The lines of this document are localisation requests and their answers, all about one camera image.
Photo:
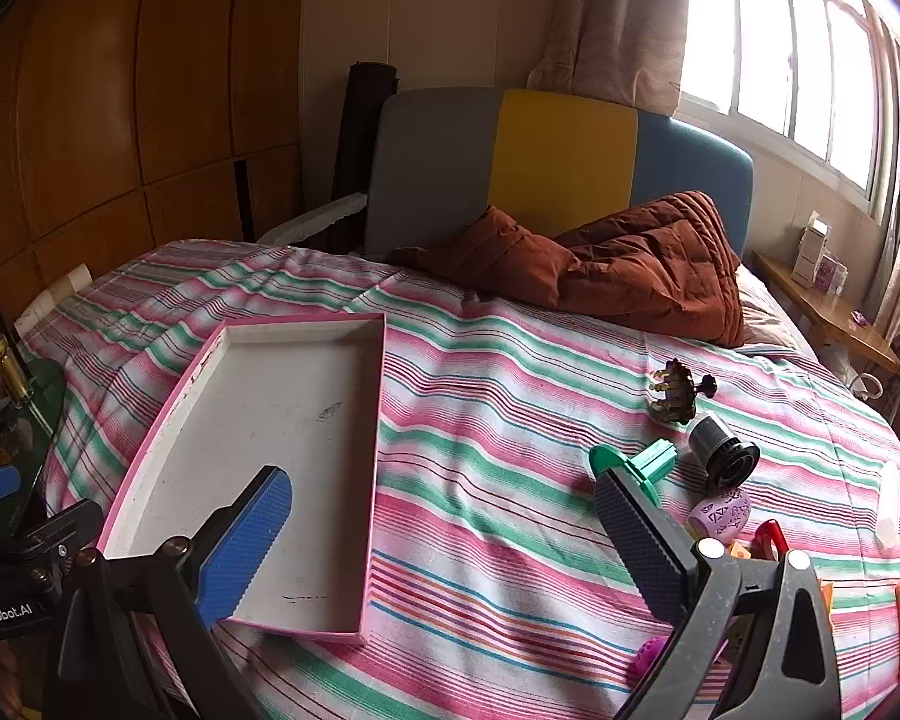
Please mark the brown hair claw clip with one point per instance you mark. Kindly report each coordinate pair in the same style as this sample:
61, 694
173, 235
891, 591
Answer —
675, 397

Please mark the glass side table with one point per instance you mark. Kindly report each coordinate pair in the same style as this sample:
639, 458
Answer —
30, 405

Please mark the small purple box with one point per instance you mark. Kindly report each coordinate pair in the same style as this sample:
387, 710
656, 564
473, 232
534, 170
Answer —
830, 275

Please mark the wooden wardrobe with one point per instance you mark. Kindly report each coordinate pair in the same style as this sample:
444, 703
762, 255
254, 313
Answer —
120, 90

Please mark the white foam piece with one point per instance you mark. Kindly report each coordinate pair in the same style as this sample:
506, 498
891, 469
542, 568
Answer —
315, 221

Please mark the striped bed sheet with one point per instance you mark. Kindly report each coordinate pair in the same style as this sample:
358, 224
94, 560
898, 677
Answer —
495, 427

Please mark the grey yellow blue headboard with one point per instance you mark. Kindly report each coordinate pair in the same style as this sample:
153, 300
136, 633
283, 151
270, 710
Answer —
555, 150

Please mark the brown quilt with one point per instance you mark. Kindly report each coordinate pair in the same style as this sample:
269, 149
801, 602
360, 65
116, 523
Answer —
630, 270

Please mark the orange perforated blocks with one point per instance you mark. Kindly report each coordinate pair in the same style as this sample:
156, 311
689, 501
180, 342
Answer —
739, 550

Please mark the white carton box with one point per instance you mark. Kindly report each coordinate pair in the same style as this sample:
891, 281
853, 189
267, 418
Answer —
810, 251

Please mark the clear plastic tube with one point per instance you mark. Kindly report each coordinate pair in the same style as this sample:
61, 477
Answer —
886, 502

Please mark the purple patterned oval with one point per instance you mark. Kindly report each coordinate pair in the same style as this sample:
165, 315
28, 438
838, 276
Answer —
720, 514

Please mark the window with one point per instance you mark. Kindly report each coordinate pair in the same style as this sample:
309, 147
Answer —
757, 37

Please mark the wooden bedside table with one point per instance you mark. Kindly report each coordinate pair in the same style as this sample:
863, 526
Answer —
832, 315

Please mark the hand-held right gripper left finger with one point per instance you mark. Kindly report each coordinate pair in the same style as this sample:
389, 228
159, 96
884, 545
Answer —
244, 540

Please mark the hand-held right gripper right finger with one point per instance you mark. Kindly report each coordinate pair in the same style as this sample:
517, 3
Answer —
637, 540

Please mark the red plastic piece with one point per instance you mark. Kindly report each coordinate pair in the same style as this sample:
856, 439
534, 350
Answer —
772, 532

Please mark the white tray with pink rim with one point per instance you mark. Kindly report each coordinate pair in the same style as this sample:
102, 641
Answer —
285, 405

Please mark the black rolled mat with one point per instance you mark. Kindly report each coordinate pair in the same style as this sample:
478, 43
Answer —
364, 120

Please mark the black and gold bottle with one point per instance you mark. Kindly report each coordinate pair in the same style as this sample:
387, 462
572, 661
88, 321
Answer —
0, 345

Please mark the pink ball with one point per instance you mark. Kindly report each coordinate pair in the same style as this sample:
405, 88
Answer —
649, 658

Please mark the green plastic spool piece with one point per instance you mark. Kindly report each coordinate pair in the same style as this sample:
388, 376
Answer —
649, 465

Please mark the pale pink pillow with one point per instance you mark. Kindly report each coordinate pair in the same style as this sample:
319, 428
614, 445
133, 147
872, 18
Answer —
761, 315

